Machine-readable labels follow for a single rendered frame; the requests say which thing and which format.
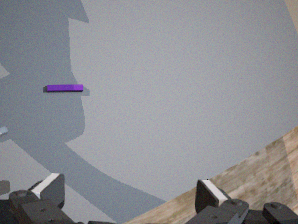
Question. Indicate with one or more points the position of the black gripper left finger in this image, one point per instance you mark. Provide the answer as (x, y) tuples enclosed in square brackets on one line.
[(23, 205)]

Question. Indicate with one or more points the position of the grey rectangular block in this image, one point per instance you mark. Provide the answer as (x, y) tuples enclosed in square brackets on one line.
[(3, 130)]

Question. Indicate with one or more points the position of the purple rod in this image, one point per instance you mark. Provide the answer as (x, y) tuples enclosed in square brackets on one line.
[(58, 88)]

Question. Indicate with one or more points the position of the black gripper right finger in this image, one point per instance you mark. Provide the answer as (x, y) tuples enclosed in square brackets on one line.
[(208, 194)]

